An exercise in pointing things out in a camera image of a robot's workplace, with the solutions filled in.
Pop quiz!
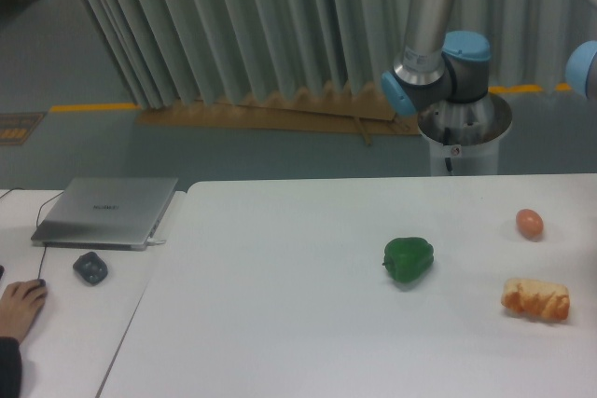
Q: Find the green bell pepper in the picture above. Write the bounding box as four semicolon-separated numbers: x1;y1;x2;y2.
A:
382;237;435;283

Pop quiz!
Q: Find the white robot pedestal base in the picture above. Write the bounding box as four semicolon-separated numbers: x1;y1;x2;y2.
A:
417;93;512;176

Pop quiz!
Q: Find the brown egg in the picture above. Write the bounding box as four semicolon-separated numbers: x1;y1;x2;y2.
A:
516;209;544;240

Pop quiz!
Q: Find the brown cardboard sheet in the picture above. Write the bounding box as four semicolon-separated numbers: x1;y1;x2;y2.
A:
136;82;420;145

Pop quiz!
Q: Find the dark grey small device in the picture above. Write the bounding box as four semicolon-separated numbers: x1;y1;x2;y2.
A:
73;252;108;286

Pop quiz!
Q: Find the black mouse cable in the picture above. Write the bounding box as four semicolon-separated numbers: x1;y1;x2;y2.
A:
0;187;76;281

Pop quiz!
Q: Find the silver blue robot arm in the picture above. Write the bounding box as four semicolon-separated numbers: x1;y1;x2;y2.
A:
381;0;596;116

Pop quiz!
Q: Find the yellow black floor sign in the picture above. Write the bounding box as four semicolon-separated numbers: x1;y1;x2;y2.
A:
0;112;47;145

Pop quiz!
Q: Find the person's hand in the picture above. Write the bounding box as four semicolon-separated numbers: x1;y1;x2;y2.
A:
1;279;46;344

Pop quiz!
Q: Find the silver laptop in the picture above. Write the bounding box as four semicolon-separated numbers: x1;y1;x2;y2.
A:
31;177;177;250

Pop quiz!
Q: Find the pale green pleated curtain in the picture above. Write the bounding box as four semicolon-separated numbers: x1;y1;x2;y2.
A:
83;0;596;108

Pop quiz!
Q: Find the toasted bread loaf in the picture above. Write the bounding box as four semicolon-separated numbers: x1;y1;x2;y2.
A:
501;278;570;322

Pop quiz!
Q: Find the white laptop cable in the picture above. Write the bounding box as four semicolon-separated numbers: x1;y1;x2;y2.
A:
147;190;188;246

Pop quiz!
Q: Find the dark sleeve forearm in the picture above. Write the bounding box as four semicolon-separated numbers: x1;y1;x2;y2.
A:
0;336;22;398

